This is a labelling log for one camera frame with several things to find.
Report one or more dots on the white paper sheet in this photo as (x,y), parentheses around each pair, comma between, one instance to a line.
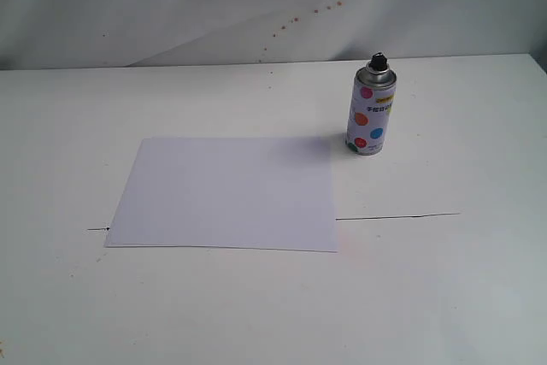
(246,193)

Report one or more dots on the white backdrop sheet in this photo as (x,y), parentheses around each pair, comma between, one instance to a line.
(122,33)

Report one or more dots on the white dotted spray paint can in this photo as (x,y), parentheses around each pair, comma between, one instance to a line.
(372,97)

